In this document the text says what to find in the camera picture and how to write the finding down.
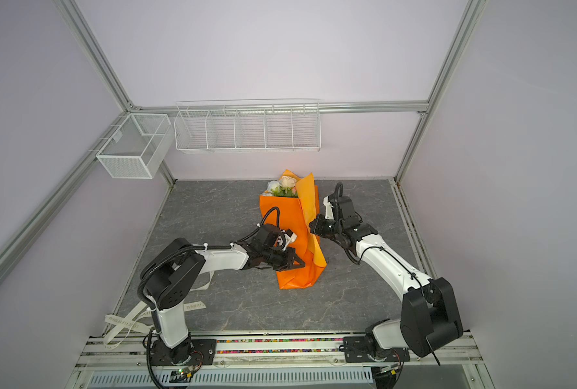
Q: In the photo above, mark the white printed ribbon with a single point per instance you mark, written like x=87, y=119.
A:
x=130, y=323

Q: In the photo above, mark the white fake rose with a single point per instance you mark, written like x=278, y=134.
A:
x=274, y=187

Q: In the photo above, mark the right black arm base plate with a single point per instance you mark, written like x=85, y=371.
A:
x=362, y=349

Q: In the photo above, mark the white wire shelf basket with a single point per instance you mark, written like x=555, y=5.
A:
x=248, y=125

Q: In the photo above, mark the orange wrapping paper sheet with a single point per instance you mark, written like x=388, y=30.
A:
x=295, y=214

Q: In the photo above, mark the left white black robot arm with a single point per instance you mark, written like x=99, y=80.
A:
x=169, y=278

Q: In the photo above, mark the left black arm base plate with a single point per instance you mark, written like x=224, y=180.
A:
x=196, y=352

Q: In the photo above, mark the white mesh box basket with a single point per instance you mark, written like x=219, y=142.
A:
x=138, y=146

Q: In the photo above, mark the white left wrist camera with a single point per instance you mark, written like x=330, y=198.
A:
x=288, y=238

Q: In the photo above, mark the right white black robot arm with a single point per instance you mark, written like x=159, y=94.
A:
x=429, y=319

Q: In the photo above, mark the white slotted cable duct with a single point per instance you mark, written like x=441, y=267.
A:
x=252, y=378

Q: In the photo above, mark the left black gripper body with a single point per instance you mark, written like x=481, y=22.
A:
x=280, y=259

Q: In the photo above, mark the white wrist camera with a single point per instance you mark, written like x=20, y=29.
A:
x=288, y=238
x=328, y=207

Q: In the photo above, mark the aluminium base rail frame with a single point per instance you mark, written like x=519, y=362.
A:
x=460, y=360

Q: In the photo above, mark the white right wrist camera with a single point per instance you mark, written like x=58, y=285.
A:
x=328, y=207

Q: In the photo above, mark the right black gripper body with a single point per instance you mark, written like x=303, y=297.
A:
x=327, y=228

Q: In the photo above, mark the cream fake rose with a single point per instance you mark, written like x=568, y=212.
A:
x=288, y=183

